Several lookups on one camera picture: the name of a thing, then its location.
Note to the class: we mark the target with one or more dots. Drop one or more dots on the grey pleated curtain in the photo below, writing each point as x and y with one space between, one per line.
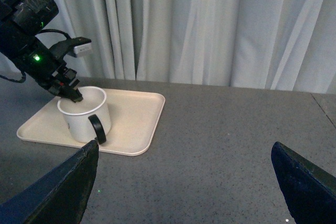
265 44

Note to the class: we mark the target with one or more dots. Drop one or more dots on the white mug black handle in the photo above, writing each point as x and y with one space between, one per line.
88 119

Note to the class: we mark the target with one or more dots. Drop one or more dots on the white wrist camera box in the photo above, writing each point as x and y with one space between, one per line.
82 50

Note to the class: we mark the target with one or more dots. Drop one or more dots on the right gripper dark blue left finger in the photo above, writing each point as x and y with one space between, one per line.
60 196

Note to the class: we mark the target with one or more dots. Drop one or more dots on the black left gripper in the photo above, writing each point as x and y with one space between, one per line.
48 68

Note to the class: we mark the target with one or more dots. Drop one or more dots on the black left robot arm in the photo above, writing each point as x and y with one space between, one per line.
21 22

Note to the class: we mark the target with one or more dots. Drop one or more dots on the beige rectangular tray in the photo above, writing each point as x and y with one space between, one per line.
134 117

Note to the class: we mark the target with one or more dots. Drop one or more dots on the right gripper dark blue right finger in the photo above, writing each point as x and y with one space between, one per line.
309 191

